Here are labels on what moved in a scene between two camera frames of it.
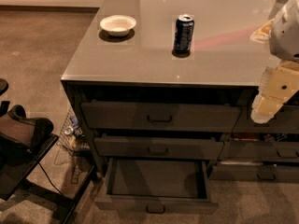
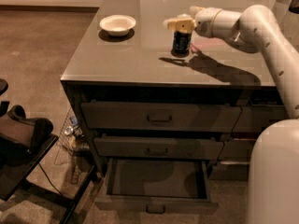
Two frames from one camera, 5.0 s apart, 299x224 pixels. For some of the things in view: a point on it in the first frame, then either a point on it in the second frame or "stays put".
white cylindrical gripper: (286, 36) -> (206, 21)
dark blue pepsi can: (183, 35) stays put
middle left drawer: (160, 147) stays put
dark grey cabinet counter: (172, 74) stays put
